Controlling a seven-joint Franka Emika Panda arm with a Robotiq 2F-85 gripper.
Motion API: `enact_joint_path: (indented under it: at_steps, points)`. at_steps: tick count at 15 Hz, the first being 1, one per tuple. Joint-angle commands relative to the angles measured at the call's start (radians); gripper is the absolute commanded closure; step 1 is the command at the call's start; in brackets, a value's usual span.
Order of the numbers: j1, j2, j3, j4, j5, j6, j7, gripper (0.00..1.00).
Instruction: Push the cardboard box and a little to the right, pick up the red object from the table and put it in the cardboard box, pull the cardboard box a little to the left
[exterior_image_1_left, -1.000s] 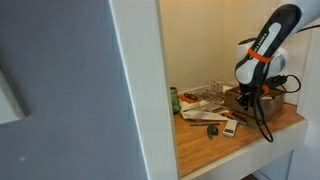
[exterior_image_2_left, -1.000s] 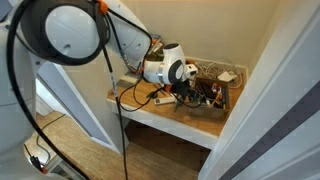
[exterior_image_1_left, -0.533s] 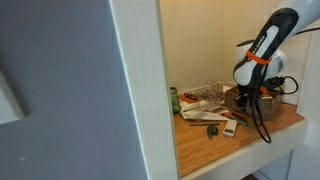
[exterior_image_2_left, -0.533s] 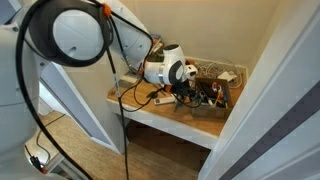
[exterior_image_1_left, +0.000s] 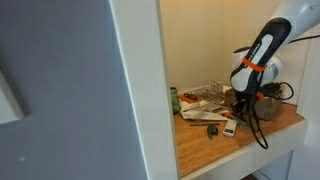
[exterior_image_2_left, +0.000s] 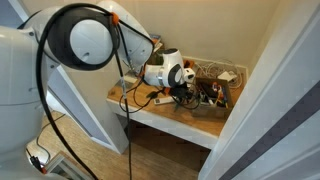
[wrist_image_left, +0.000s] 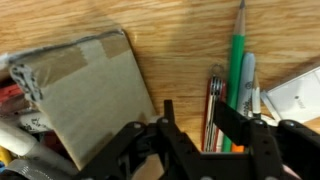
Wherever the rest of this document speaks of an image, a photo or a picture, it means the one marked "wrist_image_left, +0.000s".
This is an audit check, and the black glossy flat case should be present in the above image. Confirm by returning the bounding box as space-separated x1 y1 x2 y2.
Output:
0 157 66 180

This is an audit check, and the red marker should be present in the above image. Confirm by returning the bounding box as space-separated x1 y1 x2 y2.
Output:
0 83 24 103

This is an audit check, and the green marker pen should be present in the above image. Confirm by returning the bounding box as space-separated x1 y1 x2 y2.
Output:
221 0 248 154

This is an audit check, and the yellow pencil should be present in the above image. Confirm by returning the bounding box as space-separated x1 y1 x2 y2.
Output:
0 145 13 167

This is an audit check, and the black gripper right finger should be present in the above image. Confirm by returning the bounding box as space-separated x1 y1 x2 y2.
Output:
213 99 320 180

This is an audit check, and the thin white stick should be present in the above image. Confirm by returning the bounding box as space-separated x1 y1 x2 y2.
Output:
260 90 283 123

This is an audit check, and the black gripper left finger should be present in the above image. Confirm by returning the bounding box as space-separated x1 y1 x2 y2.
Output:
76 99 202 180

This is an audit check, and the red pocket knife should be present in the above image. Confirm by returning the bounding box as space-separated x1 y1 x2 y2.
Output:
200 64 228 153

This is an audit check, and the grey Sharpie marker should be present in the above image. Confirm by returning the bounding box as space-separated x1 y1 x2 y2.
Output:
235 51 257 117

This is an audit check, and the silver Sharpie marker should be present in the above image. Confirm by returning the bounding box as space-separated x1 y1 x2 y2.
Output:
17 111 55 133

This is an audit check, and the white pencil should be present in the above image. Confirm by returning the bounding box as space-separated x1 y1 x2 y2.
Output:
251 70 263 120

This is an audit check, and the cardboard box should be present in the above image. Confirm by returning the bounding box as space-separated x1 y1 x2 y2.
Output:
7 29 158 172

